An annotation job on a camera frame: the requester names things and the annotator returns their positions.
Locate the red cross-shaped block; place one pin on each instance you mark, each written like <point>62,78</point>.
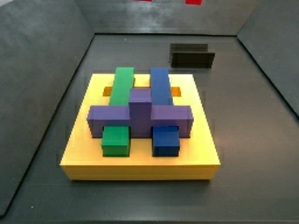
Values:
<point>189,2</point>

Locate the yellow base board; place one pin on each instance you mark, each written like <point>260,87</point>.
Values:
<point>84,163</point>

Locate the purple cross-shaped block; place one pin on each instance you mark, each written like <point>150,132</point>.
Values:
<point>138,121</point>

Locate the blue long block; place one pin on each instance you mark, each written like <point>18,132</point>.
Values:
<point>165,141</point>

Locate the green long block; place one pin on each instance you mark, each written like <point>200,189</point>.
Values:
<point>114,141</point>

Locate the black angle bracket holder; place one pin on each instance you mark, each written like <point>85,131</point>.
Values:
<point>190,56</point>

